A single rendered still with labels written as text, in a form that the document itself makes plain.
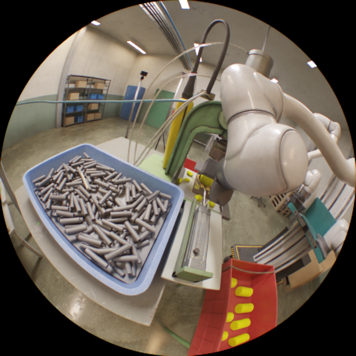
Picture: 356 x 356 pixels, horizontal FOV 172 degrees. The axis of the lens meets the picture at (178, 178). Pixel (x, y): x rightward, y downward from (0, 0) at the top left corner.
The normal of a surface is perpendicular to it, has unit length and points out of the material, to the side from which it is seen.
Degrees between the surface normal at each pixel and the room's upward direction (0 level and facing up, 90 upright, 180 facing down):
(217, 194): 56
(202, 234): 0
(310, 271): 90
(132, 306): 0
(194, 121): 90
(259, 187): 136
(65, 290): 0
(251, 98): 79
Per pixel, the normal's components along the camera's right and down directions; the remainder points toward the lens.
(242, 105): -0.71, 0.00
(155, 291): 0.33, -0.79
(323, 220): -0.94, -0.32
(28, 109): 0.91, 0.41
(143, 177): -0.20, 0.33
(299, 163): -0.10, 0.09
